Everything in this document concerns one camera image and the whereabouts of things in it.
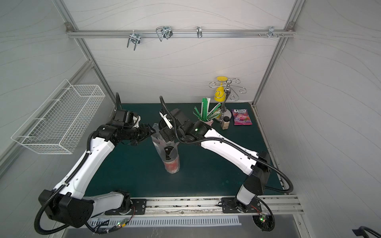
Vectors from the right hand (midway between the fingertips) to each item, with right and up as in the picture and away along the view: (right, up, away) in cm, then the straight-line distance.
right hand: (168, 126), depth 72 cm
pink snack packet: (+48, +4, +36) cm, 61 cm away
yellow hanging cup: (+32, +22, +38) cm, 54 cm away
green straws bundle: (+20, +5, +27) cm, 34 cm away
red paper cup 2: (+1, -23, +7) cm, 24 cm away
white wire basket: (-51, +1, -4) cm, 51 cm away
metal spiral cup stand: (+35, +6, +39) cm, 52 cm away
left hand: (-10, -4, +3) cm, 11 cm away
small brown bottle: (+34, 0, +27) cm, 44 cm away
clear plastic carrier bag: (-6, -10, +6) cm, 13 cm away
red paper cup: (+2, -13, -5) cm, 14 cm away
